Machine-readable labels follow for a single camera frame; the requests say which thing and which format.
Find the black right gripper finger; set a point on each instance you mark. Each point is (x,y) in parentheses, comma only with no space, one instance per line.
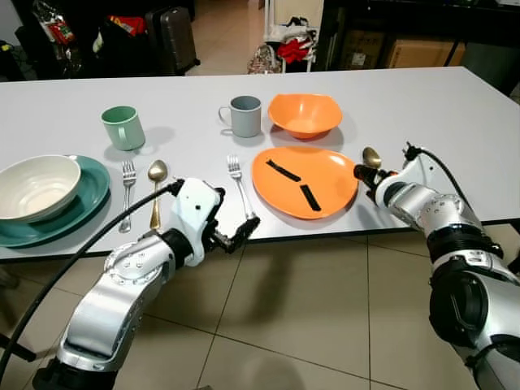
(366,175)

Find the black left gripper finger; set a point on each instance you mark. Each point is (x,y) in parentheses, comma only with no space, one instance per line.
(248,230)

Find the gold spoon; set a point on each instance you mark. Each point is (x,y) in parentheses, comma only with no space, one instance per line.
(157,172)
(372,157)

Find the orange plate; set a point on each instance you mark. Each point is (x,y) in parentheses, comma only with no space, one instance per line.
(329,175)

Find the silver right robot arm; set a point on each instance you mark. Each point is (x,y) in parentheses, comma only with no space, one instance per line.
(463,284)

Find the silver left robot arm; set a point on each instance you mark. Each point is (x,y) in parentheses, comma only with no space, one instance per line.
(122,292)

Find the silver fork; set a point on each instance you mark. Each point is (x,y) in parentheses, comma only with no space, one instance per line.
(127,183)
(238,183)

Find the orange bowl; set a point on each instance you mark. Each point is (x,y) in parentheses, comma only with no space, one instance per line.
(305,118)

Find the grey mug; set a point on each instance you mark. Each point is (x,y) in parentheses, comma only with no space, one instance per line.
(245,120)

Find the brown cardboard box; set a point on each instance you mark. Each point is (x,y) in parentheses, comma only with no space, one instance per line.
(422,54)

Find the teal plate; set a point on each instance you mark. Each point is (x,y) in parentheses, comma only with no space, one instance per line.
(91,195)

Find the green mug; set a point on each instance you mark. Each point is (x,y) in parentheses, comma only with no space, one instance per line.
(123,130)

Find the patterned bag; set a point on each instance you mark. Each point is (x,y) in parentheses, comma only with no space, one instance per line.
(264,61)

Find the white clothes rack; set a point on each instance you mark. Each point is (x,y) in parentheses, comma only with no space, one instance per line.
(294,26)

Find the black shelf unit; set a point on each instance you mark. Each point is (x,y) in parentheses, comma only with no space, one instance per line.
(487,32)

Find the white bowl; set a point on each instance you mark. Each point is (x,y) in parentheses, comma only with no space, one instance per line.
(36,187)

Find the dark suitcase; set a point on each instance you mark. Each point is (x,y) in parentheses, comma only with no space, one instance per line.
(172,41)

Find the black metal table leg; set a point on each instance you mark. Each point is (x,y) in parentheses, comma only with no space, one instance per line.
(18,347)

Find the red bag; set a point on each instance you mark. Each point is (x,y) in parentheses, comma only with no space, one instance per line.
(127,24)

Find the red white snack packet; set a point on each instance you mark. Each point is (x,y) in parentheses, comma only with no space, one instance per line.
(61,31)

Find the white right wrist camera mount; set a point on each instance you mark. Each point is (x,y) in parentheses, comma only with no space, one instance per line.
(416,172)

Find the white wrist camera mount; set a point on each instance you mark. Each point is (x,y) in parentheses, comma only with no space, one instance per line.
(193,215)
(416,172)

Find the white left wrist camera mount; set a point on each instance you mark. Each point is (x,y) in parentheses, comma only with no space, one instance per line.
(193,215)

